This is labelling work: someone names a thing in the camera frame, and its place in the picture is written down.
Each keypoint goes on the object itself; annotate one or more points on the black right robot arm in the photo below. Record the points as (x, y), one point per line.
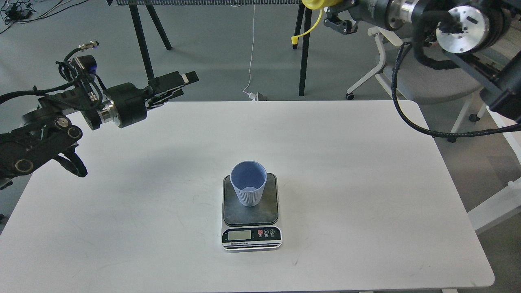
(446, 34)

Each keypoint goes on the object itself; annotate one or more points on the black-legged background table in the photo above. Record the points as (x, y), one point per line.
(233, 49)

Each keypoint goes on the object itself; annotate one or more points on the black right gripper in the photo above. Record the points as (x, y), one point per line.
(376, 12)

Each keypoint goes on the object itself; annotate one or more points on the digital kitchen scale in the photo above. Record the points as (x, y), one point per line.
(256, 228)

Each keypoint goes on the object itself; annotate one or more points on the grey office chair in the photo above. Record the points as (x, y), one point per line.
(401, 75)

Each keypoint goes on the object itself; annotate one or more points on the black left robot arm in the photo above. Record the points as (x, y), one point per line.
(48, 134)

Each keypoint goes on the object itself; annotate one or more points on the yellow squeeze bottle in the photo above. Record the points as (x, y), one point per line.
(314, 5)

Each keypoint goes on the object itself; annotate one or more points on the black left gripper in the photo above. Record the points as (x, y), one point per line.
(126, 104)

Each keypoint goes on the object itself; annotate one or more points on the blue ribbed plastic cup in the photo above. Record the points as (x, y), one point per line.
(248, 180)

